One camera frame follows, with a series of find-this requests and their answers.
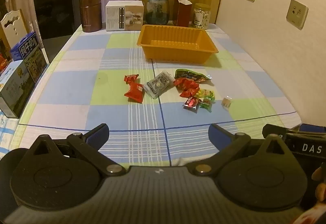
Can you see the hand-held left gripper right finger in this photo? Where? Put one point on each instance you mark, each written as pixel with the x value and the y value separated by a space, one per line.
pixel 218 134

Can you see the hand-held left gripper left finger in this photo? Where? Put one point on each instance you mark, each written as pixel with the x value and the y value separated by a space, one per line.
pixel 98 132

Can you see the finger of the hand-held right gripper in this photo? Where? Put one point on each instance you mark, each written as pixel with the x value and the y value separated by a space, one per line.
pixel 313 128
pixel 270 129

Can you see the dark red candy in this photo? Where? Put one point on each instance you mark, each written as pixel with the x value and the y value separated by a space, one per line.
pixel 191 103

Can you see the yellow-green snack packet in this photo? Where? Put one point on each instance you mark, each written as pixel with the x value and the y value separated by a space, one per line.
pixel 207 93

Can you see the red snack packet white label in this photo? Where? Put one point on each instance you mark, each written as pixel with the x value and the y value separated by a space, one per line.
pixel 135 91

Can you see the large red snack packet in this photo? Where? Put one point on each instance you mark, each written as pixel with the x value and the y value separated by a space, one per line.
pixel 186 83

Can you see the grey foil snack packet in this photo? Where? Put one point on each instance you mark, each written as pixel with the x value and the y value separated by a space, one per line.
pixel 158 83

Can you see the orange plastic tray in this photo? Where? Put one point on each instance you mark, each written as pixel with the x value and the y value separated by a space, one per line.
pixel 178 40

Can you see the person's right hand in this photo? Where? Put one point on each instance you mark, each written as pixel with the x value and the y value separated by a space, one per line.
pixel 320 178

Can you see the small tan wrapped candy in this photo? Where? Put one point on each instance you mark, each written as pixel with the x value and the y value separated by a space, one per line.
pixel 226 102

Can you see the checked tablecloth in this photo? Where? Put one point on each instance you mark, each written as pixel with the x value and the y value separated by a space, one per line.
pixel 76 86

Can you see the green snack packet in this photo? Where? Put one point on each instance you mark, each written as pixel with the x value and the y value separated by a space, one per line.
pixel 189 74

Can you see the red patterned cloth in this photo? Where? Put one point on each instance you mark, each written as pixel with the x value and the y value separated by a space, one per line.
pixel 312 215

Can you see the white green carton box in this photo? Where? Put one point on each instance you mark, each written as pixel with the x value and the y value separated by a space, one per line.
pixel 15 88

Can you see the blue milk carton box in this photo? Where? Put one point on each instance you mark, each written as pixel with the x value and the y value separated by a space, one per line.
pixel 29 57

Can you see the red box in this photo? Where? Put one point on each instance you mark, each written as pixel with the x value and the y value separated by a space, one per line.
pixel 3 63

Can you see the clear plastic nut jar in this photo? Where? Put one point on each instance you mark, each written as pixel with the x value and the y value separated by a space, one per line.
pixel 201 17

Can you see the brown metal canister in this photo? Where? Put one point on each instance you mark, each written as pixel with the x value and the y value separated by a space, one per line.
pixel 90 13

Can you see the white cardboard box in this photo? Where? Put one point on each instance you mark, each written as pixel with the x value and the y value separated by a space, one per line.
pixel 124 16

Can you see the red-brown open carton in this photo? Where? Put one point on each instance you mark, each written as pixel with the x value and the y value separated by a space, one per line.
pixel 182 13

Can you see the white wooden chair back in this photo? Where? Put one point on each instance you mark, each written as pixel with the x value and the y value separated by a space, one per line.
pixel 14 27

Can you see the dark glass jar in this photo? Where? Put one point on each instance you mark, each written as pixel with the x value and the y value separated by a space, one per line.
pixel 158 11

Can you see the large beige wall socket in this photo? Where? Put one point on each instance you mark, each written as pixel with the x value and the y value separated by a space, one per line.
pixel 296 14

